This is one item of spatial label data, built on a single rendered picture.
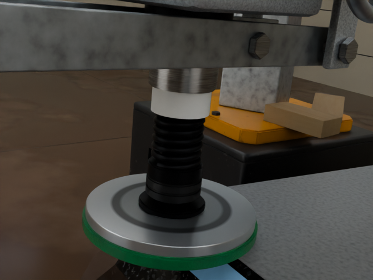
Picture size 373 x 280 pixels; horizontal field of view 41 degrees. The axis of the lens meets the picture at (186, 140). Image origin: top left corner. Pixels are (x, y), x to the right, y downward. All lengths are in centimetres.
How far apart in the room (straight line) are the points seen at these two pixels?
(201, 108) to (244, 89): 103
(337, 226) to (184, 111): 33
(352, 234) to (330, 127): 69
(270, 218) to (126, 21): 42
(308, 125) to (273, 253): 79
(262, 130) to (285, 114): 10
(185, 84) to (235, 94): 107
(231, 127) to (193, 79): 87
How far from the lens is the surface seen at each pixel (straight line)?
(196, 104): 56
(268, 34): 59
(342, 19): 67
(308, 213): 80
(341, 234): 76
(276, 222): 75
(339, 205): 86
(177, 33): 48
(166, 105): 56
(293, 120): 144
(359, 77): 693
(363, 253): 72
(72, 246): 230
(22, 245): 232
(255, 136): 138
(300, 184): 92
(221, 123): 144
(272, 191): 86
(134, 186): 67
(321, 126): 139
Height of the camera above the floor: 114
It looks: 17 degrees down
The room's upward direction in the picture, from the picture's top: 5 degrees clockwise
